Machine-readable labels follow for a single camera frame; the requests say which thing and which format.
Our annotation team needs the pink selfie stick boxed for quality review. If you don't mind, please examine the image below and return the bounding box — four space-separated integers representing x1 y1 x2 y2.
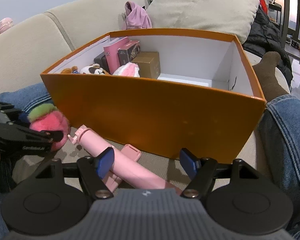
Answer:
68 125 181 194

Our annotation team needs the pink handheld fan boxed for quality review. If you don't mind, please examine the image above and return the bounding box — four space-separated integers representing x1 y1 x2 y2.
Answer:
0 17 14 34

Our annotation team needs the dark red box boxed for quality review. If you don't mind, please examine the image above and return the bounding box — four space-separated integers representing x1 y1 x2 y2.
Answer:
118 40 140 66

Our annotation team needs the brown cardboard box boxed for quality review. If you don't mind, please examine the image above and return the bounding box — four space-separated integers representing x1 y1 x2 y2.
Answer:
132 51 161 79

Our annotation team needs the dark grey box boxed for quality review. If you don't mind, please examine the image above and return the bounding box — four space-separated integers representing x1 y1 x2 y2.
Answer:
94 53 110 73

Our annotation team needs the orange cardboard box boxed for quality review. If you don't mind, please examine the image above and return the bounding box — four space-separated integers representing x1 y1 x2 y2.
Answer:
41 28 266 163

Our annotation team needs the black jacket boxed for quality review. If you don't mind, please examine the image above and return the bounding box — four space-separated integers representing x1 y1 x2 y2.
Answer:
242 7 293 87

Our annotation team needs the beige cushion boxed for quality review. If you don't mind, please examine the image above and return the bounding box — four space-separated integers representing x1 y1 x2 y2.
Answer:
147 0 260 43

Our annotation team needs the brown bear plush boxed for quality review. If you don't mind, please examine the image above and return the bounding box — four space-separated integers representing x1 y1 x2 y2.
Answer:
61 66 79 74

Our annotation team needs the dog plush toy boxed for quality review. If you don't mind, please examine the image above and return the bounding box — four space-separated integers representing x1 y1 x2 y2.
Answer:
79 64 109 75

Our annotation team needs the brown socked right foot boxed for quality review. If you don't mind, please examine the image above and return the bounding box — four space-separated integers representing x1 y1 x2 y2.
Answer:
253 51 288 102

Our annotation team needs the pink notebook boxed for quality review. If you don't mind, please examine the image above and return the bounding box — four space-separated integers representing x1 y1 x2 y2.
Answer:
103 37 129 74

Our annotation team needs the pink garment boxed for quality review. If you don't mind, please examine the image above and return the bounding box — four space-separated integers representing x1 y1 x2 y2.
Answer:
121 1 152 30

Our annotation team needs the beige sofa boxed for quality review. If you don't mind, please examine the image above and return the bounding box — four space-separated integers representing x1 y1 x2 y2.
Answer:
0 0 271 189

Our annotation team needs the blue jeans right leg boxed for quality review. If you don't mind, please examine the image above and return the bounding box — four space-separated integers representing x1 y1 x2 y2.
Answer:
258 94 300 239

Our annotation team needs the pink white plush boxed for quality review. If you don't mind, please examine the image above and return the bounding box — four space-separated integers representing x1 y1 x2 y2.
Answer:
113 62 140 77

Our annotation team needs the pink strawberry plush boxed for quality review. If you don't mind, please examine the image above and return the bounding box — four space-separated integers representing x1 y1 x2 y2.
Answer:
27 103 71 152

